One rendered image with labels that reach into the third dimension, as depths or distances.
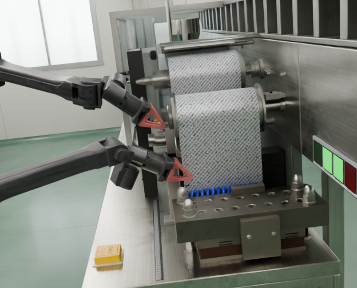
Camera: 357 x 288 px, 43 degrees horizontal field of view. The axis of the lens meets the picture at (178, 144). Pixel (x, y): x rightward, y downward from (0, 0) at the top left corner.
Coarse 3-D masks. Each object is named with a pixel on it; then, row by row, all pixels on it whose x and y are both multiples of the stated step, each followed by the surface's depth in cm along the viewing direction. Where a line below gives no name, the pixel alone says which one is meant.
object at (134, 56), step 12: (132, 60) 156; (132, 72) 157; (132, 84) 158; (144, 96) 159; (144, 132) 163; (144, 144) 164; (144, 180) 167; (156, 180) 182; (144, 192) 168; (156, 192) 169
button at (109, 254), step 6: (102, 246) 129; (108, 246) 129; (114, 246) 128; (120, 246) 128; (96, 252) 126; (102, 252) 126; (108, 252) 125; (114, 252) 125; (120, 252) 126; (96, 258) 123; (102, 258) 123; (108, 258) 123; (114, 258) 123; (120, 258) 124; (96, 264) 123
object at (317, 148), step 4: (316, 144) 108; (316, 148) 109; (320, 148) 106; (316, 152) 109; (320, 152) 106; (316, 156) 109; (320, 156) 106; (316, 160) 110; (320, 160) 107; (320, 164) 107
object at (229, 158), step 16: (192, 144) 130; (208, 144) 131; (224, 144) 131; (240, 144) 131; (256, 144) 132; (192, 160) 132; (208, 160) 132; (224, 160) 132; (240, 160) 132; (256, 160) 133; (208, 176) 133; (224, 176) 133; (240, 176) 134; (256, 176) 134
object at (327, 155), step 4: (324, 148) 103; (324, 152) 104; (328, 152) 101; (324, 156) 104; (328, 156) 101; (324, 160) 104; (328, 160) 102; (324, 164) 104; (328, 164) 102; (324, 168) 105; (328, 168) 102
